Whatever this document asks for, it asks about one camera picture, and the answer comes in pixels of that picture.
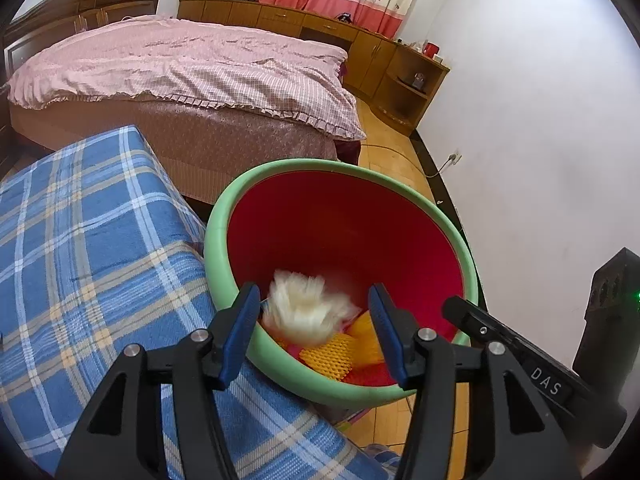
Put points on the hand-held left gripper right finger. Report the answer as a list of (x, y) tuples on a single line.
[(387, 345)]

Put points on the small shelf ornament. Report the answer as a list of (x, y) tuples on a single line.
[(419, 80)]

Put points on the white wall outlet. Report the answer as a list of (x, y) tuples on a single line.
[(454, 158)]

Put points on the red cup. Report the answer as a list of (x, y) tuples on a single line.
[(431, 50)]

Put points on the pink checked quilt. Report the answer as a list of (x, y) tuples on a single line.
[(175, 60)]

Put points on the yellow foam net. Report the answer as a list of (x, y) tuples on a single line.
[(365, 335), (330, 356)]

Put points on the red bin with green rim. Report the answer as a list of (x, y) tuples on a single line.
[(350, 230)]

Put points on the dark wooden headboard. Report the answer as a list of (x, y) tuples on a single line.
[(100, 2)]

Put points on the wooden cabinet desk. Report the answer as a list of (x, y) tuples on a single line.
[(280, 17)]

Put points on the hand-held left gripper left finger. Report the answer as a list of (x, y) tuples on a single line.
[(240, 340)]

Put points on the brown bed base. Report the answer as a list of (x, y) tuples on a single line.
[(200, 150)]

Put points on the small black item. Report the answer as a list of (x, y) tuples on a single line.
[(344, 17)]

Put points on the blue plaid cloth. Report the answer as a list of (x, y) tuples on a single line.
[(100, 260)]

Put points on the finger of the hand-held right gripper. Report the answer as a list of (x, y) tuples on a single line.
[(475, 317)]

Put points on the wooden corner shelf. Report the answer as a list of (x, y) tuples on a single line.
[(395, 105)]

